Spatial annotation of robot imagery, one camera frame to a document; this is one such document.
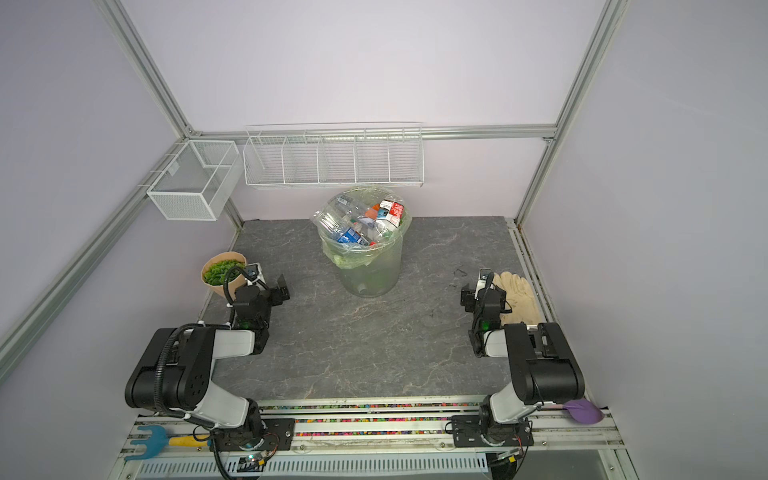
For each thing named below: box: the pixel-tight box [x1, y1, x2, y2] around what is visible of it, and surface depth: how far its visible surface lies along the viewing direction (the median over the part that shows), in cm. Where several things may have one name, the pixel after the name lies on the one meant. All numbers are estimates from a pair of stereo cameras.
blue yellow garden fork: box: [124, 425, 213, 461], surface depth 74 cm
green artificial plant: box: [204, 260, 246, 286], surface depth 93 cm
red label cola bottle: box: [386, 202, 405, 228], surface depth 82 cm
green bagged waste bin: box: [311, 186, 413, 298], surface depth 84 cm
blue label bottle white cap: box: [337, 227, 370, 246], surface depth 81 cm
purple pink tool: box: [541, 398, 605, 425], surface depth 78 cm
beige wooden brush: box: [492, 271, 542, 326], surface depth 99 cm
